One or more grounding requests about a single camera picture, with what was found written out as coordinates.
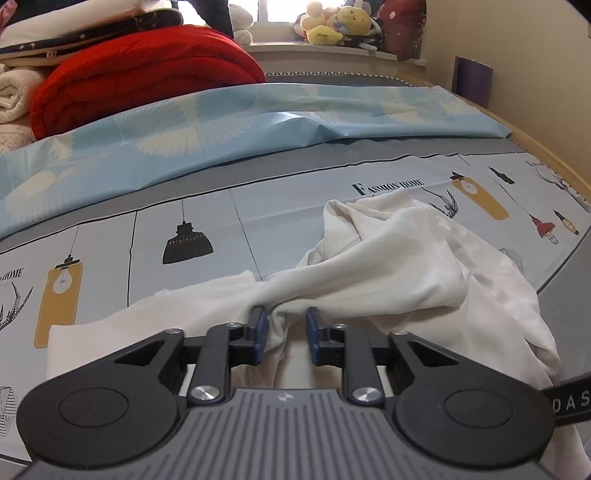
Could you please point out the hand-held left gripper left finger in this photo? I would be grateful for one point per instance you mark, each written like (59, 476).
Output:
(259, 333)

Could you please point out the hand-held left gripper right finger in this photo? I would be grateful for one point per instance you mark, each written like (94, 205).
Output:
(312, 337)

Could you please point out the white garment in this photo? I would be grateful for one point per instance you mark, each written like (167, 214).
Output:
(397, 272)

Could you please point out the grey lamp-print bedsheet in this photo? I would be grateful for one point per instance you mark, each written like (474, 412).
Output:
(295, 207)

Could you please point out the light blue fan-print sheet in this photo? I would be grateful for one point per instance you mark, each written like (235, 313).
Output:
(231, 124)

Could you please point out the red folded quilt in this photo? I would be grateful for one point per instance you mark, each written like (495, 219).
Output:
(147, 74)

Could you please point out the white window sill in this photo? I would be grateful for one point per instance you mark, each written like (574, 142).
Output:
(295, 50)

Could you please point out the purple box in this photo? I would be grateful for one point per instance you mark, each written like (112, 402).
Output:
(473, 81)

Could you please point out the small yellow plush toy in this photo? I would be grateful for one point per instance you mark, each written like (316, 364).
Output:
(325, 34)

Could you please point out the white plush toy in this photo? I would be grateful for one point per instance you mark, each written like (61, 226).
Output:
(241, 23)

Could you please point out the yellow round plush toy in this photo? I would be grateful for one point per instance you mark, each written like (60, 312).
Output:
(354, 19)

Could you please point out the cream plush toy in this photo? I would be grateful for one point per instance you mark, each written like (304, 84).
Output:
(316, 16)

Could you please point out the dark star-print folded blanket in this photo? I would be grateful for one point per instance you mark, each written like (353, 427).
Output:
(115, 27)

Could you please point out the cream folded blanket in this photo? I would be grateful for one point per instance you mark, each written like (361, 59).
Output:
(16, 92)

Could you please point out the white folded cloth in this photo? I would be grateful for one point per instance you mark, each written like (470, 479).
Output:
(60, 18)

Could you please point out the wooden bed frame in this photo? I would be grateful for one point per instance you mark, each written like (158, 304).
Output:
(545, 152)

